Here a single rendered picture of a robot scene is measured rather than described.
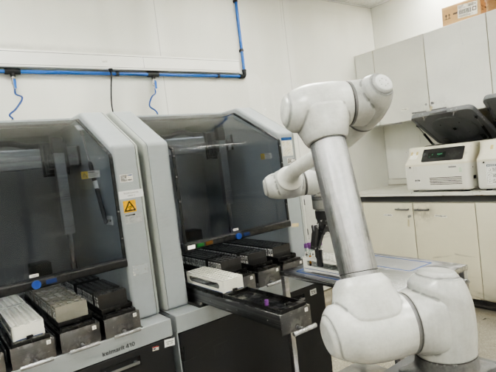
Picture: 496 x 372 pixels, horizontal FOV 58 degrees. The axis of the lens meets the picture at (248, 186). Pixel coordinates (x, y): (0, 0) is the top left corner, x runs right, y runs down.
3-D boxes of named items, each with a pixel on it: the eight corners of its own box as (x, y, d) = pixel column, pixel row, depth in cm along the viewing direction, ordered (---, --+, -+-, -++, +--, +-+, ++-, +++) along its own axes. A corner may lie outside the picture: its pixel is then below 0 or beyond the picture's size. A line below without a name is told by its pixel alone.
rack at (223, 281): (187, 285, 197) (185, 271, 196) (206, 279, 203) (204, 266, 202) (224, 297, 173) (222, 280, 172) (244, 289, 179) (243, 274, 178)
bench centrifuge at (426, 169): (405, 192, 372) (397, 115, 369) (447, 183, 407) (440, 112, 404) (471, 191, 326) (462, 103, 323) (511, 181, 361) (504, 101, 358)
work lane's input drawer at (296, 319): (181, 300, 199) (178, 280, 198) (207, 291, 207) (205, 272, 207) (291, 340, 140) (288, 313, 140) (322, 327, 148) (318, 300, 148)
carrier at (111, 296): (126, 302, 176) (124, 287, 175) (128, 302, 174) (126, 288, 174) (97, 311, 169) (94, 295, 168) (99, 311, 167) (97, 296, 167)
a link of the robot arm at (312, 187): (329, 193, 188) (300, 197, 186) (325, 156, 188) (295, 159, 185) (339, 194, 178) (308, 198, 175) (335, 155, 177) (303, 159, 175)
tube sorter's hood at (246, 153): (137, 243, 230) (120, 120, 226) (233, 222, 266) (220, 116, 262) (185, 252, 188) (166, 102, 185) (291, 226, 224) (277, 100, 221)
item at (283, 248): (288, 254, 226) (287, 242, 226) (291, 255, 225) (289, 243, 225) (270, 259, 220) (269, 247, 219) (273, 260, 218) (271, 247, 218)
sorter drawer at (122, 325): (57, 305, 216) (55, 286, 215) (86, 297, 224) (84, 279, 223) (110, 343, 157) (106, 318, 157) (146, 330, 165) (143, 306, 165)
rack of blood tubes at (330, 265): (302, 270, 190) (301, 256, 190) (319, 265, 196) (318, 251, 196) (356, 280, 166) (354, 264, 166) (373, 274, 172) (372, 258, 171)
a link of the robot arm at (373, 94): (371, 97, 142) (331, 102, 140) (395, 60, 126) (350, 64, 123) (384, 133, 137) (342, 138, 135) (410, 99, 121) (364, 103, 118)
